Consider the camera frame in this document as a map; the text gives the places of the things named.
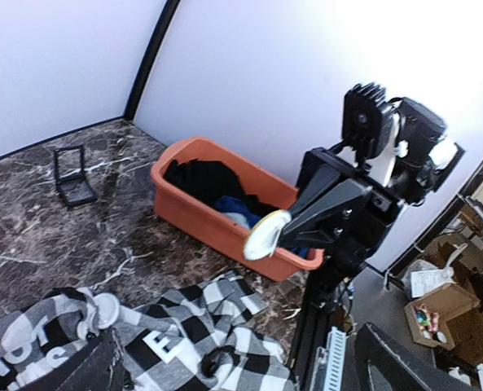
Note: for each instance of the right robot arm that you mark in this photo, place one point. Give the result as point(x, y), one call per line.
point(392, 153)

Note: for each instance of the orange plastic basket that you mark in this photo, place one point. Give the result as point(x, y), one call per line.
point(214, 228)

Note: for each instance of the black garment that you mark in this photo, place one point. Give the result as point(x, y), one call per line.
point(206, 181)

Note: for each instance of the white brooch back piece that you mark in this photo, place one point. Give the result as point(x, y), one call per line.
point(103, 311)

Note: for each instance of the blue garment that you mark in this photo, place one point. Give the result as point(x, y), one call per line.
point(246, 212)

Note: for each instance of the black front rail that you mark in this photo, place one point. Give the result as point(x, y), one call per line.
point(314, 321)

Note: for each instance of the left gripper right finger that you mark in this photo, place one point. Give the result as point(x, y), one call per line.
point(382, 363)

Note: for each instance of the right black frame post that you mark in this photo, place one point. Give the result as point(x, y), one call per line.
point(153, 47)

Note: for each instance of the black white plaid shirt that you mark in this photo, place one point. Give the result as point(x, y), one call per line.
point(193, 338)

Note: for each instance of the white round brooch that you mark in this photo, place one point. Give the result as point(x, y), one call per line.
point(264, 236)

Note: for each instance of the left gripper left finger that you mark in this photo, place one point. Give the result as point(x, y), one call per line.
point(53, 358)

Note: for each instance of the white slotted cable duct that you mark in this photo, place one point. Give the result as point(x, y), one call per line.
point(336, 344)

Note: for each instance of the cardboard box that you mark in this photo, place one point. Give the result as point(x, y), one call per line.
point(428, 317)

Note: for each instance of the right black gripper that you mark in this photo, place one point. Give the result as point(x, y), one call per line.
point(339, 208)

